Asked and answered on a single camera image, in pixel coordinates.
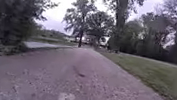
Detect broad dark tree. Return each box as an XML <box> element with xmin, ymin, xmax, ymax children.
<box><xmin>82</xmin><ymin>9</ymin><xmax>117</xmax><ymax>50</ymax></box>

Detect grey gravel path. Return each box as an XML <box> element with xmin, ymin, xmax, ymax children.
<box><xmin>0</xmin><ymin>33</ymin><xmax>177</xmax><ymax>100</ymax></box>

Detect very tall tree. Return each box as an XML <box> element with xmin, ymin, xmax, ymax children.
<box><xmin>93</xmin><ymin>0</ymin><xmax>147</xmax><ymax>57</ymax></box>

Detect pond water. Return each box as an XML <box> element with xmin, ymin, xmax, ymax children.
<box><xmin>23</xmin><ymin>39</ymin><xmax>75</xmax><ymax>56</ymax></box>

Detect grass verge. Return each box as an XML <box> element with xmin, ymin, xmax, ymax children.
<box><xmin>87</xmin><ymin>47</ymin><xmax>177</xmax><ymax>100</ymax></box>

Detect row of trees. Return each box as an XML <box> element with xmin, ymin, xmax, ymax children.
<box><xmin>118</xmin><ymin>0</ymin><xmax>177</xmax><ymax>66</ymax></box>

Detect dense dark trees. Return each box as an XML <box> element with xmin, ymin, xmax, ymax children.
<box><xmin>0</xmin><ymin>0</ymin><xmax>61</xmax><ymax>68</ymax></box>

